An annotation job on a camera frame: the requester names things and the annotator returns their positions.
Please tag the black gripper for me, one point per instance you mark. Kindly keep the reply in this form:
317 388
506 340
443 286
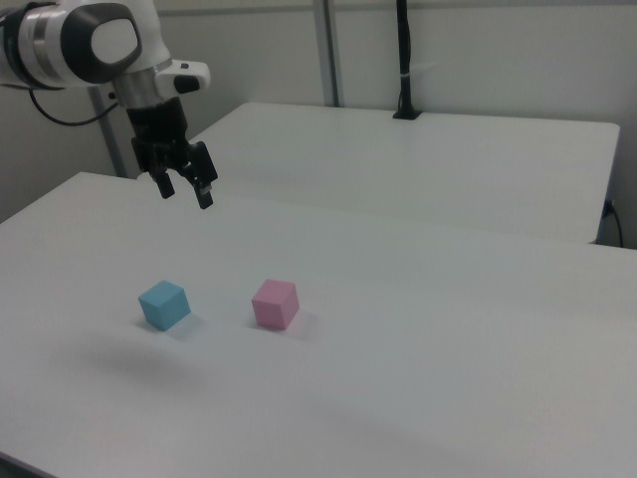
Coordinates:
156 132

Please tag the blue cube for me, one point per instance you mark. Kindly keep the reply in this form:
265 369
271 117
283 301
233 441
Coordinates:
161 309

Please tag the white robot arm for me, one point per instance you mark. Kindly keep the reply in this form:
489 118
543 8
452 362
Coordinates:
50 45

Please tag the pink cube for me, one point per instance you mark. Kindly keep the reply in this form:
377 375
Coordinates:
273 306

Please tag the black pole with base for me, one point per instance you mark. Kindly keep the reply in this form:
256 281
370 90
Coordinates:
405 60

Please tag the grey metal corner post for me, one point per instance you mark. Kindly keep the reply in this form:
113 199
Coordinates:
112 144

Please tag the grey metal partition post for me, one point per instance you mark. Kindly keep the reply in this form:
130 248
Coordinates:
328 50

